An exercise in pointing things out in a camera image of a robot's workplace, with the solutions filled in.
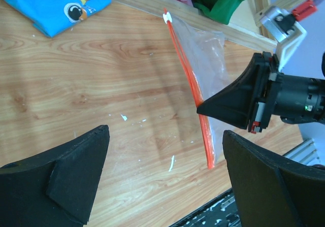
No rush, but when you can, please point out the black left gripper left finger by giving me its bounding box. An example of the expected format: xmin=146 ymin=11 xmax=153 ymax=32
xmin=1 ymin=125 xmax=110 ymax=226

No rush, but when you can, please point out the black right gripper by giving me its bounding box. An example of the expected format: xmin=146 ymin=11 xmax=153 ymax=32
xmin=197 ymin=52 xmax=324 ymax=134

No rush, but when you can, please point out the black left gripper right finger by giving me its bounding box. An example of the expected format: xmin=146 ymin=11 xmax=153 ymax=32
xmin=222 ymin=130 xmax=324 ymax=226

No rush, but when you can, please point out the clear zip bag orange zipper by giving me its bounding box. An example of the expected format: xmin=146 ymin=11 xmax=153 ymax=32
xmin=162 ymin=10 xmax=230 ymax=169

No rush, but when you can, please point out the blue cartoon print cloth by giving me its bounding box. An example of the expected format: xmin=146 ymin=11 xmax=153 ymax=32
xmin=4 ymin=0 xmax=112 ymax=38

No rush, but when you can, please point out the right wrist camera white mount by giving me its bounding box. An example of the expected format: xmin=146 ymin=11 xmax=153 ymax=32
xmin=259 ymin=0 xmax=317 ymax=71

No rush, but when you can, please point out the wooden clothes rack frame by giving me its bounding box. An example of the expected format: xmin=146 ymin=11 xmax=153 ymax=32
xmin=99 ymin=0 xmax=325 ymax=53

